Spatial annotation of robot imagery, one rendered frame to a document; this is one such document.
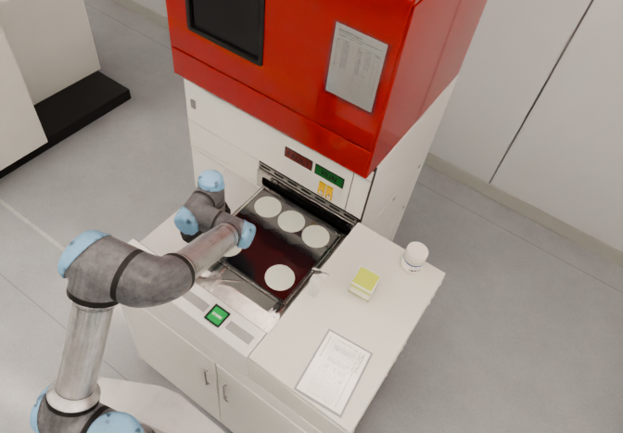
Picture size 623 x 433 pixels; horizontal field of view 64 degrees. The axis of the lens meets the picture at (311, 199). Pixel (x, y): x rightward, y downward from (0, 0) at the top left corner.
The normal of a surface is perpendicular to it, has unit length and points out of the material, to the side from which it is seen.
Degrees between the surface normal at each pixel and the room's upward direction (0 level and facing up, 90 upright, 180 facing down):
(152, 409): 0
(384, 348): 0
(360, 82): 90
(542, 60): 90
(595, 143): 90
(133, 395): 0
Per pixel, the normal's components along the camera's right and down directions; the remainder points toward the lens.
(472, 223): 0.11, -0.64
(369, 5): -0.56, 0.59
